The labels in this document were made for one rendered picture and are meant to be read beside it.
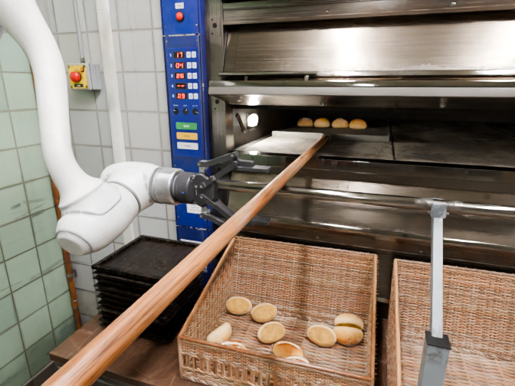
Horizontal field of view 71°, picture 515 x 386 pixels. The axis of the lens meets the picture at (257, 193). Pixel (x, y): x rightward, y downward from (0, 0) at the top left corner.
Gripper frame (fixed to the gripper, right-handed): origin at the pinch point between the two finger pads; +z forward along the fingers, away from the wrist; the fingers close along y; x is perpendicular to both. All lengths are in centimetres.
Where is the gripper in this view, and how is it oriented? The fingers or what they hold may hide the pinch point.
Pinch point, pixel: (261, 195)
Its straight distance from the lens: 79.5
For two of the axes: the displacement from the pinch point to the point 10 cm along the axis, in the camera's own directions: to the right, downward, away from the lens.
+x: -3.3, 2.8, -9.0
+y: 0.0, 9.6, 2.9
